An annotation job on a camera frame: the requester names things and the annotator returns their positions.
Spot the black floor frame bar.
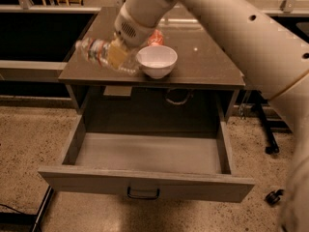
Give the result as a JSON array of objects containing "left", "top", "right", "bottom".
[{"left": 0, "top": 187, "right": 54, "bottom": 232}]

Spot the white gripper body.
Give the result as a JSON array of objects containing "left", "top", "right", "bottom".
[{"left": 114, "top": 5, "right": 156, "bottom": 47}]

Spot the black drawer handle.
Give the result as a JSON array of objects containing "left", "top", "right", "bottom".
[{"left": 126, "top": 187, "right": 160, "bottom": 200}]

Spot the black stand leg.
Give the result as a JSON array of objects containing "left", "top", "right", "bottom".
[{"left": 253, "top": 99, "right": 279, "bottom": 155}]

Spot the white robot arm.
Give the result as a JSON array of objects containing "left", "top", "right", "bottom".
[{"left": 114, "top": 0, "right": 309, "bottom": 232}]

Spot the black chair caster leg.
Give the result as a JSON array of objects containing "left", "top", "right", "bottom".
[{"left": 265, "top": 189, "right": 285, "bottom": 206}]

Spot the white bowl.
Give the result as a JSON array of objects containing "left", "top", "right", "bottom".
[{"left": 136, "top": 45, "right": 178, "bottom": 79}]

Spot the clear plastic water bottle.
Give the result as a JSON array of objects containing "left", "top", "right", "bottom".
[{"left": 75, "top": 38, "right": 138, "bottom": 75}]

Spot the open grey top drawer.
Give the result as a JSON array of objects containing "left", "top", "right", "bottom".
[{"left": 39, "top": 115, "right": 254, "bottom": 203}]

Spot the grey cabinet with dark top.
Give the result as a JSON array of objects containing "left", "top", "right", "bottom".
[{"left": 59, "top": 13, "right": 244, "bottom": 118}]

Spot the red soda can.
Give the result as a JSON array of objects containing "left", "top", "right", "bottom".
[{"left": 147, "top": 29, "right": 164, "bottom": 45}]

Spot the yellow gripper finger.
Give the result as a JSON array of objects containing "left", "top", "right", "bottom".
[{"left": 107, "top": 38, "right": 131, "bottom": 70}]

